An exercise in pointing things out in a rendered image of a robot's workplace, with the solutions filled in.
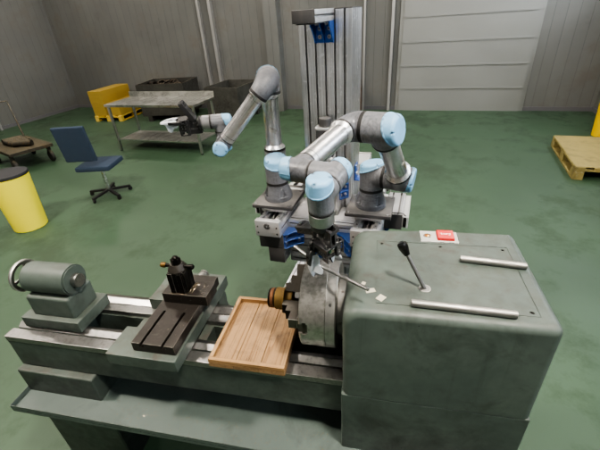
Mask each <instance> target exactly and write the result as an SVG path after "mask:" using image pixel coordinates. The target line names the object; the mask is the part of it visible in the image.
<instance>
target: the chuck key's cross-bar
mask: <svg viewBox="0 0 600 450"><path fill-rule="evenodd" d="M294 248H295V249H296V250H297V251H298V252H300V253H301V254H303V255H304V256H305V257H306V252H305V251H303V250H302V249H301V248H299V247H298V246H294ZM320 266H321V267H322V269H323V270H325V271H327V272H329V273H331V274H333V275H335V276H338V277H340V278H341V279H344V280H346V281H348V282H350V283H352V284H354V285H356V286H357V287H359V288H362V289H364V290H366V291H369V290H370V288H369V287H366V286H364V285H363V284H361V283H359V282H357V281H355V280H353V279H349V278H348V277H346V276H344V275H342V274H340V273H338V272H336V271H333V270H332V269H330V268H328V267H326V266H324V265H322V264H321V263H320Z"/></svg>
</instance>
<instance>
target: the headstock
mask: <svg viewBox="0 0 600 450"><path fill-rule="evenodd" d="M456 235H457V237H458V241H459V244H458V243H441V242H424V241H421V236H420V232H419V231H392V230H367V231H363V232H361V233H359V234H357V235H356V237H355V238H354V242H353V249H352V255H351V262H350V268H349V274H348V278H349V279H353V280H355V281H357V282H359V283H361V284H362V282H366V283H365V285H364V286H366V287H368V288H374V289H375V291H376V292H371V293H366V291H365V290H364V289H362V288H360V287H357V286H356V285H354V284H352V283H350V282H348V281H347V287H346V299H345V305H344V312H343V390H344V392H345V393H346V394H347V395H350V396H361V397H368V398H374V399H381V400H388V401H394V402H400V403H407V404H418V405H425V406H432V407H438V408H445V409H451V410H457V411H464V412H470V413H483V414H489V415H495V416H502V417H508V418H514V419H521V420H526V419H528V417H529V415H530V412H531V410H532V407H533V405H534V403H535V401H536V399H537V396H538V393H539V390H540V389H541V386H542V384H543V382H544V379H545V377H546V374H547V372H548V369H549V367H550V364H551V362H552V360H553V358H554V354H555V352H556V350H557V347H558V346H559V343H560V341H561V339H562V336H563V328H562V326H561V324H560V322H559V321H558V320H557V318H556V316H555V314H554V312H553V310H552V308H551V306H550V304H549V303H548V302H547V300H546V297H545V295H544V294H543V292H542V290H541V288H540V286H539V284H538V283H537V281H536V279H535V277H534V275H533V274H532V272H531V270H530V268H529V266H528V269H527V270H523V269H515V268H508V267H500V266H493V265H486V264H477V263H470V262H460V255H465V256H473V257H481V258H489V259H497V260H505V261H513V262H521V263H525V262H526V261H525V259H524V257H523V256H522V254H521V251H520V249H519V247H517V245H516V243H515V241H514V239H513V238H512V237H511V236H509V235H494V234H474V233H456ZM400 241H406V242H407V244H408V246H409V250H410V256H411V258H412V261H413V263H414V265H415V267H416V269H417V271H418V272H419V273H420V275H421V278H422V280H423V282H424V284H425V285H427V286H429V287H430V291H429V292H427V293H425V292H421V291H420V290H419V286H420V285H421V284H420V282H419V281H418V279H417V277H416V275H415V273H414V272H413V269H412V267H411V265H410V264H409V262H408V260H407V258H406V256H404V255H403V254H402V253H401V252H400V250H399V249H398V247H397V244H398V243H399V242H400ZM380 294H382V295H383V296H385V297H386V298H385V299H384V300H383V301H382V302H380V300H378V299H376V297H377V296H379V295H380ZM412 299H417V300H425V301H433V302H441V303H449V304H465V305H473V306H481V307H489V308H497V309H505V310H514V311H518V313H519V318H518V319H513V318H505V317H497V316H489V315H481V314H474V313H466V312H451V311H443V310H436V309H428V308H420V307H412V306H411V301H412Z"/></svg>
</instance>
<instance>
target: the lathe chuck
mask: <svg viewBox="0 0 600 450"><path fill-rule="evenodd" d="M320 263H321V264H322V265H324V266H326V267H328V268H329V267H330V265H331V260H329V264H327V263H325V262H324V261H323V260H320ZM328 276H329V273H328V272H327V271H325V270H323V274H320V276H319V277H316V278H315V277H313V276H312V275H311V273H310V271H309V268H308V264H307V263H306V264H305V267H304V272H303V276H302V280H301V286H300V293H299V302H298V324H302V323H305V325H307V332H306V334H303V332H298V333H299V338H300V341H301V343H302V344H304V345H313V346H326V344H325V336H324V315H325V300H326V290H327V282H328Z"/></svg>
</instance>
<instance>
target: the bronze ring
mask: <svg viewBox="0 0 600 450"><path fill-rule="evenodd" d="M284 300H292V301H295V292H293V291H286V287H277V288H275V287H271V288H270V289H269V292H268V298H267V303H268V306H269V307H272V308H274V307H275V309H280V310H282V303H283V301H284Z"/></svg>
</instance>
